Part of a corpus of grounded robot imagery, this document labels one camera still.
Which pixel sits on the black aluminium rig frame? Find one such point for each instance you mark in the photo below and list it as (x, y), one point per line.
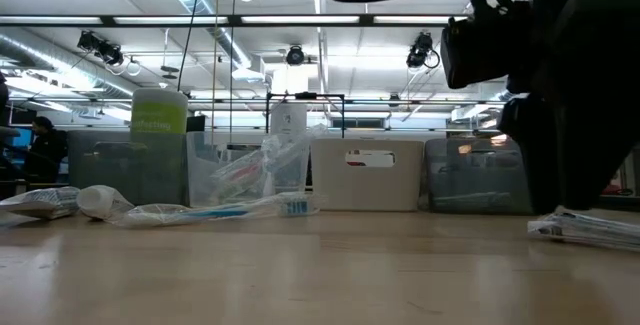
(625, 201)

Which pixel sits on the green white wipes canister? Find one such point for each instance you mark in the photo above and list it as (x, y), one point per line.
(159, 115)

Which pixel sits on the black ceiling spotlight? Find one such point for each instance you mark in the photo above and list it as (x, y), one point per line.
(417, 55)
(295, 56)
(100, 47)

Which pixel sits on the black ceiling light bar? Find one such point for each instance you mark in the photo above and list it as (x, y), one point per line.
(367, 20)

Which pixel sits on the person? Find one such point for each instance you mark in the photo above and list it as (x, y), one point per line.
(47, 152)

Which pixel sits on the smoked grey plastic bin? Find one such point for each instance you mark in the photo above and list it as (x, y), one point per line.
(100, 180)
(475, 175)

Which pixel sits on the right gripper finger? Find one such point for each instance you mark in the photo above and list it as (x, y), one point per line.
(595, 155)
(542, 165)

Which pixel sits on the white plastic bin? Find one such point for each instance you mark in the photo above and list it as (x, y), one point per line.
(367, 190)

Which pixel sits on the small black box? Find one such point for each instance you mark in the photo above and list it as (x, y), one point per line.
(196, 124)

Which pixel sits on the black background stand frame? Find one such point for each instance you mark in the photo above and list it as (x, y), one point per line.
(305, 95)

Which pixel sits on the teal white bagged toothbrush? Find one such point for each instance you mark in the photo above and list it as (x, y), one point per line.
(274, 157)

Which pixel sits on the white bottle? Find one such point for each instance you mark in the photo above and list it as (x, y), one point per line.
(95, 202)

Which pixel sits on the clear plastic bin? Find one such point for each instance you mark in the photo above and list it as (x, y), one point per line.
(200, 185)

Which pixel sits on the blue lit monitor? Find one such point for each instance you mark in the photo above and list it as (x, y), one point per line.
(22, 137)

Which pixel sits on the white background cylinder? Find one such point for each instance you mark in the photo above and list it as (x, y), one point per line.
(289, 117)

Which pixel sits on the small white toothpaste tube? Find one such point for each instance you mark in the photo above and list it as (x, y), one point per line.
(40, 200)

